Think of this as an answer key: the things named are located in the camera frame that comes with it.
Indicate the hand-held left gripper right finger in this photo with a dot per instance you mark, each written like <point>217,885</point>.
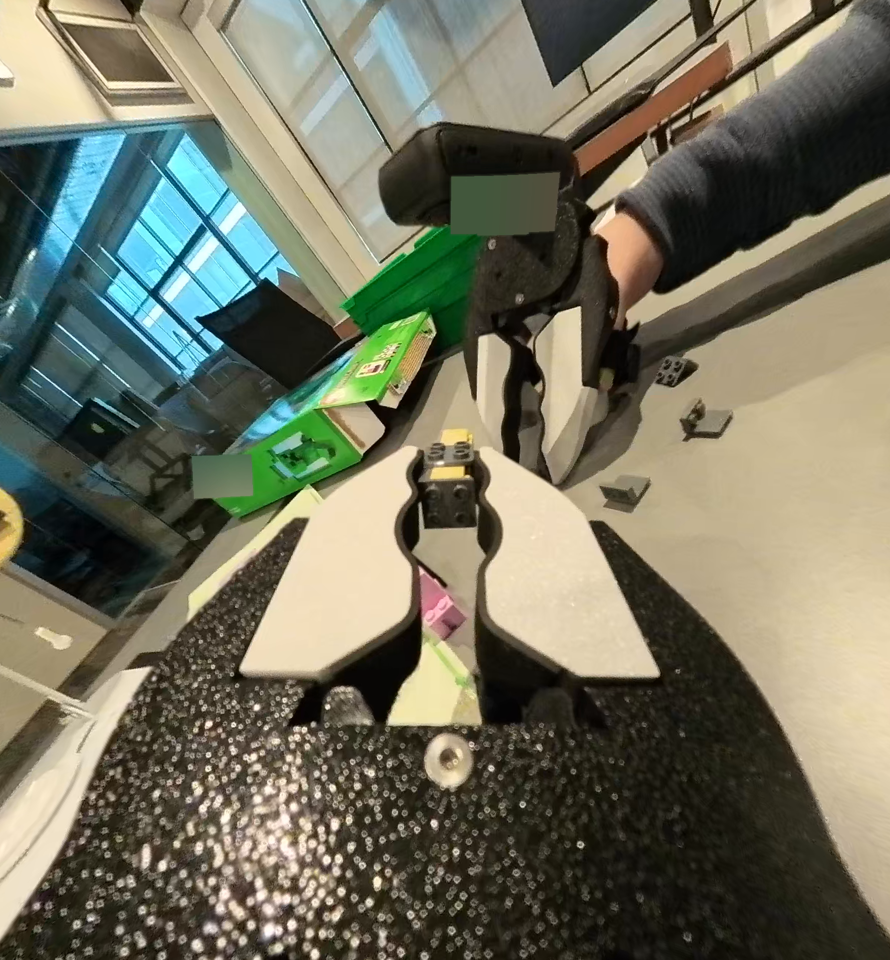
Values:
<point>565,585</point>

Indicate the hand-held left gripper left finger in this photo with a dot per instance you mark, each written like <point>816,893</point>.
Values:
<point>340,577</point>

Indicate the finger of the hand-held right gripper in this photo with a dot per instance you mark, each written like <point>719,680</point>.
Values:
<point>565,390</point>
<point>492,382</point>

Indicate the black and tan brick assembly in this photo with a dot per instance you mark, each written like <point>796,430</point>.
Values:
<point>448,501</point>

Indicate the person's right forearm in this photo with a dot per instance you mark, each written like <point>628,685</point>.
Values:
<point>789,142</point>

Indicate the grey desk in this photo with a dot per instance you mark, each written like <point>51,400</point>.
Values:
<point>759,570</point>

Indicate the person's right hand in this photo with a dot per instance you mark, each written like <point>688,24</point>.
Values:
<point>636,259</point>

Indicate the green plastic bin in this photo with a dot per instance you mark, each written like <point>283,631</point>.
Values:
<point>422,277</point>

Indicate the pink toy brick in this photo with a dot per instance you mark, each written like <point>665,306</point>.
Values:
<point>441,611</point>

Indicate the small grey toy brick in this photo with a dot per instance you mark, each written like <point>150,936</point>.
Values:
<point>624,493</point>
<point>707,421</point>

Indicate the small black toy brick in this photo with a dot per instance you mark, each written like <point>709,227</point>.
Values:
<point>673,371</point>

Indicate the green printed cardboard box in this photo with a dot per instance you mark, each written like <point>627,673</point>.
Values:
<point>317,442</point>

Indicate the pale green sheet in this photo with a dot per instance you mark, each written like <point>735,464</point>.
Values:
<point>433,694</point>

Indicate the black office chair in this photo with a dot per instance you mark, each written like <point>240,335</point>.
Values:
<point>272,330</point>

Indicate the brown wooden table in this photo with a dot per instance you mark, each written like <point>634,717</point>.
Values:
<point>662,97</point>

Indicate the clear plastic bag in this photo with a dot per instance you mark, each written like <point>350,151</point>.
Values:
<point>47,780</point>

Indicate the ceiling air vent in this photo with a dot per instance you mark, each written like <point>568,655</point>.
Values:
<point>119,52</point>

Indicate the dark wall screen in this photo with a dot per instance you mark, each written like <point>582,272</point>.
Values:
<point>595,34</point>

